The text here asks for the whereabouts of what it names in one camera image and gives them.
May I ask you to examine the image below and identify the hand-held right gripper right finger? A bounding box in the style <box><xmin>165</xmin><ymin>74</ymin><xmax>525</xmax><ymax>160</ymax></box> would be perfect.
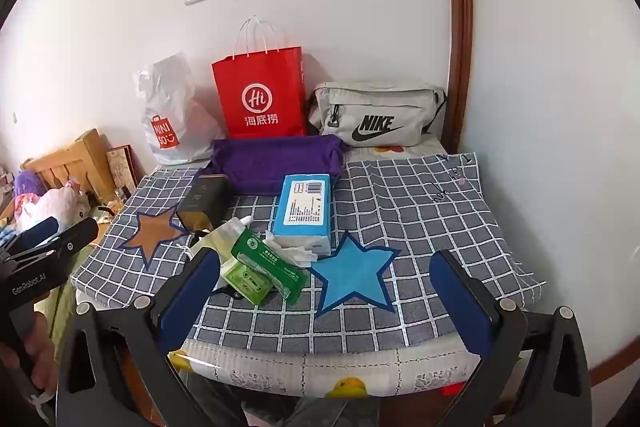
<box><xmin>429</xmin><ymin>249</ymin><xmax>593</xmax><ymax>427</ymax></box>

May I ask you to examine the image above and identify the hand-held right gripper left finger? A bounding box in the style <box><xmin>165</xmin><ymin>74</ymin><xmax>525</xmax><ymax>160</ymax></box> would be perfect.
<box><xmin>56</xmin><ymin>248</ymin><xmax>222</xmax><ymax>427</ymax></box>

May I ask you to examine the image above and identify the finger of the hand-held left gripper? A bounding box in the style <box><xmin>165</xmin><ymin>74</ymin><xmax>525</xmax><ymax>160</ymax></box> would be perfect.
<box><xmin>49</xmin><ymin>217</ymin><xmax>100</xmax><ymax>256</ymax></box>
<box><xmin>0</xmin><ymin>216</ymin><xmax>60</xmax><ymax>254</ymax></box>

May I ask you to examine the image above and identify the light green tissue packet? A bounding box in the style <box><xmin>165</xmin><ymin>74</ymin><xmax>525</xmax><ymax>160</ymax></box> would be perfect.
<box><xmin>220</xmin><ymin>259</ymin><xmax>273</xmax><ymax>306</ymax></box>

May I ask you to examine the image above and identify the clear plastic container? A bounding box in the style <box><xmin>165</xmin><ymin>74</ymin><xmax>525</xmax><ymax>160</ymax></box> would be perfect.
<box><xmin>192</xmin><ymin>216</ymin><xmax>251</xmax><ymax>263</ymax></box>

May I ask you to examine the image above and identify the green wet wipes packet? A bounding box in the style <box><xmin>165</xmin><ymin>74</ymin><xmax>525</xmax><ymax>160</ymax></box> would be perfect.
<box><xmin>230</xmin><ymin>227</ymin><xmax>308</xmax><ymax>305</ymax></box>

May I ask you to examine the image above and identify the purple fabric tray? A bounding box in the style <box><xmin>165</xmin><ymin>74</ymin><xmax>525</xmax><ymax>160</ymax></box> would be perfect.
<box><xmin>197</xmin><ymin>134</ymin><xmax>351</xmax><ymax>196</ymax></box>

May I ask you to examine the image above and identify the person's left hand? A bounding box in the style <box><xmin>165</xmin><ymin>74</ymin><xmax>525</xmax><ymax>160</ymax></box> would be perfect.
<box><xmin>0</xmin><ymin>302</ymin><xmax>62</xmax><ymax>408</ymax></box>

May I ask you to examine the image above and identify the yellow green cloth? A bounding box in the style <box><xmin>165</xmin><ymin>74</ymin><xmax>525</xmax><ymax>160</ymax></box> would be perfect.
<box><xmin>32</xmin><ymin>277</ymin><xmax>81</xmax><ymax>353</ymax></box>

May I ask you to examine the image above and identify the purple plush toy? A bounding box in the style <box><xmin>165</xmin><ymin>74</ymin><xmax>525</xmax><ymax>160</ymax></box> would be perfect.
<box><xmin>14</xmin><ymin>171</ymin><xmax>46</xmax><ymax>198</ymax></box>

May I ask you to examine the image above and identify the framed picture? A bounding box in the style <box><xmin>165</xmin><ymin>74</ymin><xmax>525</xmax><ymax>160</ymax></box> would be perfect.
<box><xmin>106</xmin><ymin>145</ymin><xmax>140</xmax><ymax>202</ymax></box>

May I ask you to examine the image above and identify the wooden headboard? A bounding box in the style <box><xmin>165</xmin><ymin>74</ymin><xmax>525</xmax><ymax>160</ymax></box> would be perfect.
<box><xmin>20</xmin><ymin>129</ymin><xmax>116</xmax><ymax>202</ymax></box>

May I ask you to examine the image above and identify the grey checked star blanket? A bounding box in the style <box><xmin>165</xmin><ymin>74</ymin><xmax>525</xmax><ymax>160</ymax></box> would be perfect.
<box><xmin>70</xmin><ymin>152</ymin><xmax>546</xmax><ymax>358</ymax></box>

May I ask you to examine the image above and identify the dark green tin box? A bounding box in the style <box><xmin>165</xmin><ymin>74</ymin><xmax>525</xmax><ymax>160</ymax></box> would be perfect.
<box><xmin>176</xmin><ymin>174</ymin><xmax>231</xmax><ymax>233</ymax></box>

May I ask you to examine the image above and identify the duck print sheet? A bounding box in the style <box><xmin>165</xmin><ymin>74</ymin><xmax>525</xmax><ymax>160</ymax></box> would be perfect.
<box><xmin>170</xmin><ymin>337</ymin><xmax>481</xmax><ymax>403</ymax></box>

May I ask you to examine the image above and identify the blue tissue pack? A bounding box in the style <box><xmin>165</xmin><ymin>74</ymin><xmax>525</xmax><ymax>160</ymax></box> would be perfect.
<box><xmin>270</xmin><ymin>173</ymin><xmax>333</xmax><ymax>256</ymax></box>

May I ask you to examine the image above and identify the white plastic shopping bag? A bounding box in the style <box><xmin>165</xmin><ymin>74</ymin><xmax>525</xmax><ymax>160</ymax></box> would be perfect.
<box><xmin>132</xmin><ymin>52</ymin><xmax>226</xmax><ymax>165</ymax></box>

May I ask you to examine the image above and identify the floral print sheet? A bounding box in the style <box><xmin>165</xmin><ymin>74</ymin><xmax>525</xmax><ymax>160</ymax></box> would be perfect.
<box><xmin>350</xmin><ymin>141</ymin><xmax>446</xmax><ymax>158</ymax></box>

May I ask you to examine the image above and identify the grey waist bag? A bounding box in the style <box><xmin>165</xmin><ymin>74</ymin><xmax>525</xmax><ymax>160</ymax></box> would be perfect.
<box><xmin>307</xmin><ymin>79</ymin><xmax>447</xmax><ymax>148</ymax></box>

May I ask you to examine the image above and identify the red paper bag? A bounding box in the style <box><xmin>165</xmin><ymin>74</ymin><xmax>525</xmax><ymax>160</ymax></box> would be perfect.
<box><xmin>212</xmin><ymin>17</ymin><xmax>307</xmax><ymax>139</ymax></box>

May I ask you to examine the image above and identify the brown wooden door frame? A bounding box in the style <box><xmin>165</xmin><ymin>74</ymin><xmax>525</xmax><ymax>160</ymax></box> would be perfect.
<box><xmin>441</xmin><ymin>0</ymin><xmax>473</xmax><ymax>152</ymax></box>

